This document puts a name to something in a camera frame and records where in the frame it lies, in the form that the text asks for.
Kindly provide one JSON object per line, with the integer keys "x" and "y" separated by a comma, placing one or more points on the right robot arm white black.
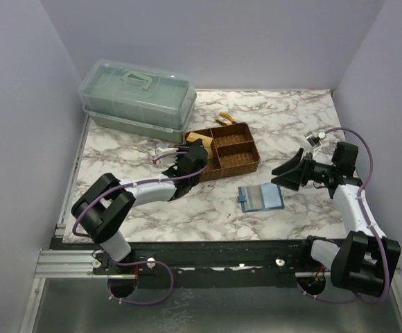
{"x": 365, "y": 261}

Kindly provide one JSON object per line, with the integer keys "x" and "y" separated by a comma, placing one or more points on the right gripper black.
{"x": 307, "y": 172}

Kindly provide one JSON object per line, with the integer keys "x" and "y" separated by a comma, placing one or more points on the gold credit card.
{"x": 206, "y": 140}
{"x": 254, "y": 199}

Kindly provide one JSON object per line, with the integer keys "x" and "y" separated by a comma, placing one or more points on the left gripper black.
{"x": 194, "y": 161}

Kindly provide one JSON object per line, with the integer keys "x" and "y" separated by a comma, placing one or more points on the green plastic storage box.
{"x": 139, "y": 100}

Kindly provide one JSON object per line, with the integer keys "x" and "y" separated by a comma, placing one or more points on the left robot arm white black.
{"x": 102, "y": 209}

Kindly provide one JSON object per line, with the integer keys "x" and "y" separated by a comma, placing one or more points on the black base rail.
{"x": 211, "y": 264}

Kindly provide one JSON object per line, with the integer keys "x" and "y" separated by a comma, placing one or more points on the yellow handled pliers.
{"x": 224, "y": 119}

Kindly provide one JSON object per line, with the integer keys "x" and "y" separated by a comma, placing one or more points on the brown woven divided basket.
{"x": 234, "y": 151}

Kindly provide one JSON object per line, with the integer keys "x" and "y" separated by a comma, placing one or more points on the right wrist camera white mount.
{"x": 315, "y": 140}

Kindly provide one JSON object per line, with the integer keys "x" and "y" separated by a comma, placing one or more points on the blue leather card holder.
{"x": 263, "y": 197}

